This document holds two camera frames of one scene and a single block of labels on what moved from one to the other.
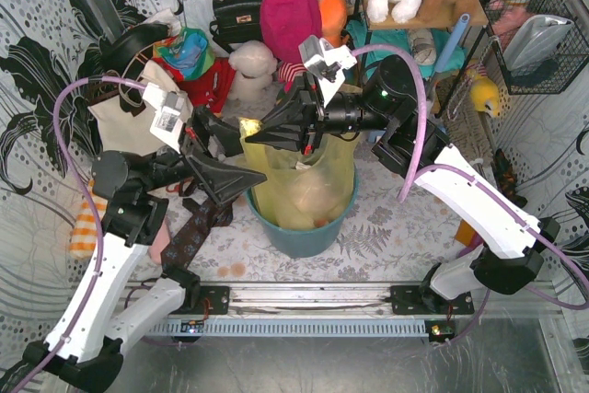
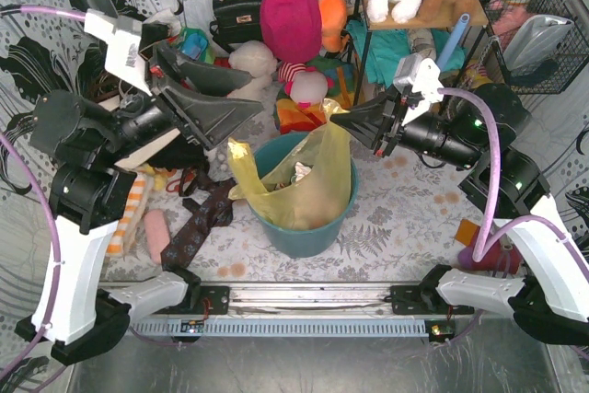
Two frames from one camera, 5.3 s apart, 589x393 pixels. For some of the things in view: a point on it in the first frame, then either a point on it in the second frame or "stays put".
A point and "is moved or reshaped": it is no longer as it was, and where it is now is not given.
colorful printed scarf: x=190 y=51 stays put
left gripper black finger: x=224 y=182 → x=207 y=119
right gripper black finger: x=302 y=106 → x=383 y=102
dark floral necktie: x=206 y=214 stays put
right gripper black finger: x=285 y=136 → x=371 y=121
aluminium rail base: x=427 y=310 stays put
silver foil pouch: x=534 y=40 stays put
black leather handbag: x=236 y=17 stays put
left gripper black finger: x=228 y=133 → x=201 y=78
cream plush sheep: x=254 y=65 stays put
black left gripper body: x=191 y=154 → x=173 y=108
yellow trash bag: x=302 y=190 is moved or reshaped
